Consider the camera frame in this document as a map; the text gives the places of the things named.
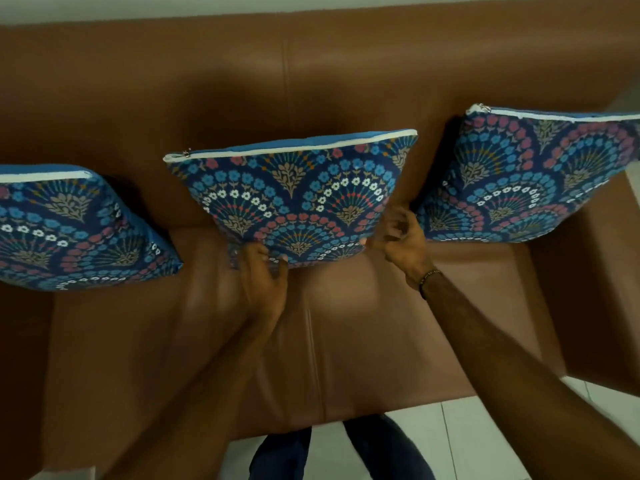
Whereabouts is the person's right hand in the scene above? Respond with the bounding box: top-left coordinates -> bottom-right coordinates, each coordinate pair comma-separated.
367,204 -> 442,291

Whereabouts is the person's left hand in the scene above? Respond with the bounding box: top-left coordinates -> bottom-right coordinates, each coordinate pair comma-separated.
239,243 -> 290,326

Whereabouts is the blue floral patterned cushion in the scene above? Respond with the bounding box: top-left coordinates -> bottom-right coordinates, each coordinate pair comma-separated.
0,164 -> 184,292
163,129 -> 419,269
416,104 -> 640,244

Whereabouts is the person's left forearm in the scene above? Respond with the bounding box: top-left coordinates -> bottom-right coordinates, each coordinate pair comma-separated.
97,307 -> 288,480

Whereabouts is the person's right forearm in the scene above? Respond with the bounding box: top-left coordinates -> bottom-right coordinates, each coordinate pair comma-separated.
421,275 -> 640,480

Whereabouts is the person's left leg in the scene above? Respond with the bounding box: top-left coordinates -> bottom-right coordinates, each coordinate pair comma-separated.
248,427 -> 314,480

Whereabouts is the person's leg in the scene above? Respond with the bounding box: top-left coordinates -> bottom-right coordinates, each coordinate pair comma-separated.
343,415 -> 437,480
248,427 -> 314,480

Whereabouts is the person's right leg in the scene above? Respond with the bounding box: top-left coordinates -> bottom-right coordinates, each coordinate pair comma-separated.
343,415 -> 437,480

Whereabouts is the brown leather sofa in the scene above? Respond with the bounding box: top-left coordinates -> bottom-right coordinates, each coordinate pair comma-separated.
0,0 -> 640,480

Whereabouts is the beaded wrist bracelet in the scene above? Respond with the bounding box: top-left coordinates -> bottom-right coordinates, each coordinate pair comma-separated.
417,268 -> 444,300

